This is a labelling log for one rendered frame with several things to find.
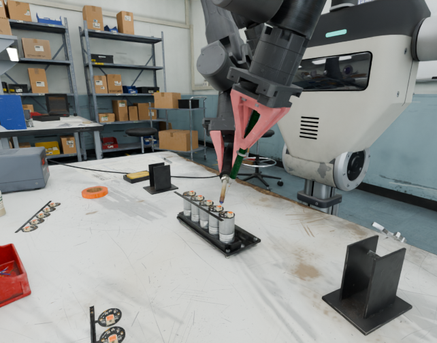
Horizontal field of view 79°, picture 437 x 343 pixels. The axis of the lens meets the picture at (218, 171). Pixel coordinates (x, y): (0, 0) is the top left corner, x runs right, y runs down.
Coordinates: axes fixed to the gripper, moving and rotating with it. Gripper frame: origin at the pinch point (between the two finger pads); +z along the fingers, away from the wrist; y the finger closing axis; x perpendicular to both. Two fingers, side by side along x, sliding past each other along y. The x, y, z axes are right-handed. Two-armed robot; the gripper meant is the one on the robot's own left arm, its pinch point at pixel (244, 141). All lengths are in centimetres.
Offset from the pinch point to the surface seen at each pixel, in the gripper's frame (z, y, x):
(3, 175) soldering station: 33, 12, -52
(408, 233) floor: 72, -194, 65
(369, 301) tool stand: 7.3, 4.8, 22.3
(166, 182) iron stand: 24.6, -12.8, -22.5
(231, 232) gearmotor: 13.0, 2.1, 4.3
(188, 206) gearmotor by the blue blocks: 16.5, -0.8, -6.4
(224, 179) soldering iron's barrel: 9.8, -4.9, -3.2
